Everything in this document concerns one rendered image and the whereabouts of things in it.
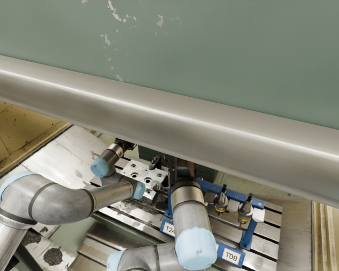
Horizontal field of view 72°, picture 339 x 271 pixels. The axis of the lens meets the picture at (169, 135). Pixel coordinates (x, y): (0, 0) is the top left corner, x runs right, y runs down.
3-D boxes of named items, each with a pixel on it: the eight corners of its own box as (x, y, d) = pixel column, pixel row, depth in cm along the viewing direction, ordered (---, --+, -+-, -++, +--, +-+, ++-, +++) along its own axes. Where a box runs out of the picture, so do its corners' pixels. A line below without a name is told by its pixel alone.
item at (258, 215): (263, 225, 99) (263, 223, 98) (250, 220, 101) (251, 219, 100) (265, 212, 104) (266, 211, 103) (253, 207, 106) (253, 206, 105)
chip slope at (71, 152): (67, 250, 149) (55, 228, 133) (-2, 211, 171) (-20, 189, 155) (139, 162, 212) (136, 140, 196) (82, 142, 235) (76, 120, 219)
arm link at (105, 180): (118, 197, 107) (114, 182, 100) (99, 188, 111) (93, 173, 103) (128, 184, 112) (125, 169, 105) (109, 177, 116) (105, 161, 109)
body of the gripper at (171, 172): (166, 172, 67) (170, 208, 58) (166, 150, 62) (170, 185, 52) (192, 171, 68) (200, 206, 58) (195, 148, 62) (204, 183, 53)
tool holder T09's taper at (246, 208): (252, 207, 104) (255, 198, 100) (249, 215, 101) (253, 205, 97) (242, 203, 105) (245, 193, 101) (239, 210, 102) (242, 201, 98)
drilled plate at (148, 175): (152, 204, 139) (152, 199, 136) (112, 187, 148) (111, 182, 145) (169, 177, 155) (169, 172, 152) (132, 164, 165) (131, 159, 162)
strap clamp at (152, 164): (153, 179, 159) (152, 163, 150) (148, 178, 160) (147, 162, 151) (161, 166, 168) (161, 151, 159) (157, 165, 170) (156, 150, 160)
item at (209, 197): (212, 206, 106) (213, 205, 106) (202, 201, 108) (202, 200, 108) (217, 194, 111) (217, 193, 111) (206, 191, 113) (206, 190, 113)
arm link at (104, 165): (91, 176, 102) (86, 162, 97) (106, 159, 110) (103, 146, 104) (106, 182, 100) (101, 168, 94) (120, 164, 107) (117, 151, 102)
